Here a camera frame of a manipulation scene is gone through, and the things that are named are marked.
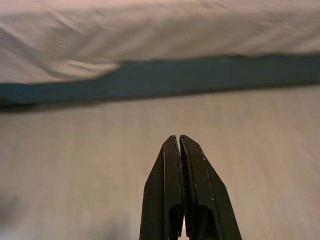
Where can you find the cream sheeted mattress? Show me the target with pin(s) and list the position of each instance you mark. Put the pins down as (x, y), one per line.
(150, 32)

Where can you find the dark teal bed frame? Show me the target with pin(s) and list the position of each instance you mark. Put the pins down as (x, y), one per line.
(175, 77)

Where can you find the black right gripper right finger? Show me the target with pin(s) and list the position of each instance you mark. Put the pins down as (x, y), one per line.
(207, 200)

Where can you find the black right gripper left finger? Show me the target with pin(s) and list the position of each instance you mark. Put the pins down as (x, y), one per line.
(160, 200)

